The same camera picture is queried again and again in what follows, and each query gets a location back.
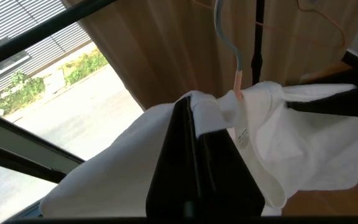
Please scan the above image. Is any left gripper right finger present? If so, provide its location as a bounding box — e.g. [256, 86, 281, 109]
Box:
[198, 129, 266, 218]

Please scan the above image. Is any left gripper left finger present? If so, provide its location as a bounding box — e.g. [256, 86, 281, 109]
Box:
[145, 96, 203, 218]

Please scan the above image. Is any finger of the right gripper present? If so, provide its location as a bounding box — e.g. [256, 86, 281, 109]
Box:
[286, 68, 358, 119]

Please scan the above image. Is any white garment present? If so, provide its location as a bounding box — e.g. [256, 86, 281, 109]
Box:
[39, 81, 358, 218]

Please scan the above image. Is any pink clothes hanger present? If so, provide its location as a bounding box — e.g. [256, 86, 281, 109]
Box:
[213, 0, 245, 101]
[191, 0, 347, 50]

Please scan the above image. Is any black clothes rack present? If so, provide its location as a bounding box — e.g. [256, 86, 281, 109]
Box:
[0, 0, 266, 184]

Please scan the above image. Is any window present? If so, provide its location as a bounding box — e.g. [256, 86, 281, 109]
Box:
[0, 0, 145, 218]

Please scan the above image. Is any beige curtain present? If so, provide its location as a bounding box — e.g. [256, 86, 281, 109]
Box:
[61, 0, 358, 110]

